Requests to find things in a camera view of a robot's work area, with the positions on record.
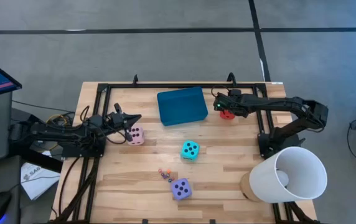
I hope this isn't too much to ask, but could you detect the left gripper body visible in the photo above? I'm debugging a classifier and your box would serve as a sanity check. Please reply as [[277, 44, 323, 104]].
[[105, 111, 128, 133]]

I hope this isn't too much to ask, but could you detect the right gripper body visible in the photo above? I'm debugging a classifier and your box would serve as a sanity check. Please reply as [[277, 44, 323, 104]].
[[214, 90, 249, 118]]

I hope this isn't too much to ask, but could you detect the pink foam die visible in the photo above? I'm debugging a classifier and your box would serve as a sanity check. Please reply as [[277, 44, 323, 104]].
[[127, 126, 145, 146]]

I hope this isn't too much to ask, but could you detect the red foam die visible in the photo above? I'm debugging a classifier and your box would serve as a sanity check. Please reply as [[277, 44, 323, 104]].
[[219, 109, 237, 121]]

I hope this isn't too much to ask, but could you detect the teal foam die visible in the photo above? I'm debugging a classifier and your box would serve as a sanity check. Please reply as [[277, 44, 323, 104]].
[[180, 139, 201, 162]]

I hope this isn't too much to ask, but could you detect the purple foam die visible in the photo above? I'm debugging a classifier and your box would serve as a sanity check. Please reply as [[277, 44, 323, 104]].
[[170, 177, 193, 201]]

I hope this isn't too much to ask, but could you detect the blue plastic tray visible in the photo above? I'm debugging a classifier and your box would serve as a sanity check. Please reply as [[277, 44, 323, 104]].
[[156, 86, 209, 127]]

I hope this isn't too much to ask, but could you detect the white shade wooden lamp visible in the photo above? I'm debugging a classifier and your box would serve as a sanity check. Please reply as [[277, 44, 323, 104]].
[[239, 146, 328, 205]]

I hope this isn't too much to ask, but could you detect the white printed paper sheet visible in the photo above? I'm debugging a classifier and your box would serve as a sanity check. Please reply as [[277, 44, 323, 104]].
[[20, 161, 61, 201]]

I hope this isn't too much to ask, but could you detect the dark grey desk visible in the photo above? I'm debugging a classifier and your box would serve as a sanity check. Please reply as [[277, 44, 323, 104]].
[[0, 154, 63, 224]]

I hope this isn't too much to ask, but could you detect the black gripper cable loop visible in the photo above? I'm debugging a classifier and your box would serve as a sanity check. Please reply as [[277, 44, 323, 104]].
[[210, 84, 231, 98]]

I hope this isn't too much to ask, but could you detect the black aluminium table frame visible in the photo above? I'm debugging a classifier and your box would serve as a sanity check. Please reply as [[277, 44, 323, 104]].
[[49, 81, 321, 224]]

